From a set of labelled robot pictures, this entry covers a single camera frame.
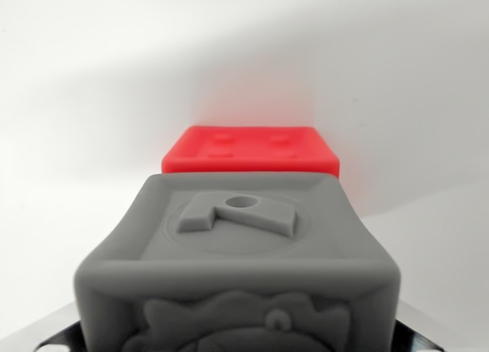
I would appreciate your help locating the grey embossed rubber cube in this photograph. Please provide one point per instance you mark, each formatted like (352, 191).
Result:
(237, 275)

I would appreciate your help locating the black-padded silver gripper right finger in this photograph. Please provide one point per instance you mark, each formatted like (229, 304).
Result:
(414, 334)

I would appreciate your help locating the black-padded silver gripper left finger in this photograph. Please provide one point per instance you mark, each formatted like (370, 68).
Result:
(61, 334)

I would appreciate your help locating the red rubber cube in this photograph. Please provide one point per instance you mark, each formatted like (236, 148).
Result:
(248, 153)

